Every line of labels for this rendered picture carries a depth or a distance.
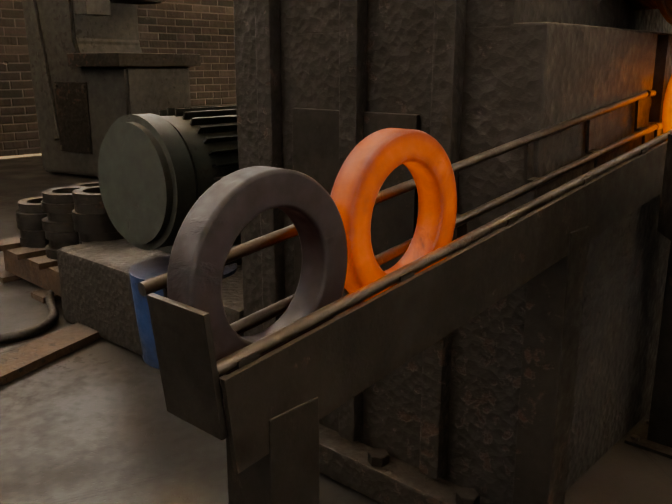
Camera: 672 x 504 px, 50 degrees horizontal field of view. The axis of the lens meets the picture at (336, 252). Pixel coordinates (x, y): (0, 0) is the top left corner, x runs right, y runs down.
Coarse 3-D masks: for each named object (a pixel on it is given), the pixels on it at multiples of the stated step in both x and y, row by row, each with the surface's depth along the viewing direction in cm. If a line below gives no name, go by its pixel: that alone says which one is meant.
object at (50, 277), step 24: (48, 192) 254; (72, 192) 236; (96, 192) 245; (24, 216) 267; (48, 216) 255; (72, 216) 239; (96, 216) 233; (0, 240) 282; (24, 240) 272; (48, 240) 271; (72, 240) 253; (96, 240) 237; (24, 264) 271; (48, 264) 252; (48, 288) 260
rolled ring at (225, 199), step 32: (224, 192) 56; (256, 192) 58; (288, 192) 60; (320, 192) 63; (192, 224) 56; (224, 224) 56; (320, 224) 64; (192, 256) 55; (224, 256) 56; (320, 256) 66; (192, 288) 55; (320, 288) 66; (224, 320) 58; (288, 320) 66; (224, 352) 58
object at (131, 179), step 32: (128, 128) 195; (160, 128) 192; (192, 128) 200; (224, 128) 205; (128, 160) 198; (160, 160) 188; (192, 160) 194; (224, 160) 202; (128, 192) 201; (160, 192) 191; (192, 192) 193; (128, 224) 204; (160, 224) 194; (64, 256) 225; (96, 256) 218; (128, 256) 218; (64, 288) 229; (96, 288) 215; (128, 288) 202; (224, 288) 187; (96, 320) 219; (128, 320) 206
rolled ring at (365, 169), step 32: (352, 160) 69; (384, 160) 69; (416, 160) 73; (448, 160) 77; (352, 192) 67; (448, 192) 78; (352, 224) 67; (416, 224) 80; (448, 224) 79; (352, 256) 68; (416, 256) 78; (352, 288) 71
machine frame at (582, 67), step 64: (256, 0) 138; (320, 0) 132; (384, 0) 122; (448, 0) 110; (512, 0) 107; (576, 0) 121; (256, 64) 142; (320, 64) 134; (384, 64) 125; (448, 64) 113; (512, 64) 109; (576, 64) 113; (640, 64) 132; (256, 128) 150; (320, 128) 136; (384, 128) 126; (448, 128) 115; (512, 128) 110; (576, 128) 117; (256, 256) 157; (640, 256) 150; (512, 320) 117; (640, 320) 157; (384, 384) 139; (448, 384) 127; (512, 384) 119; (576, 384) 135; (640, 384) 164; (320, 448) 146; (384, 448) 142; (448, 448) 131; (512, 448) 122; (576, 448) 141
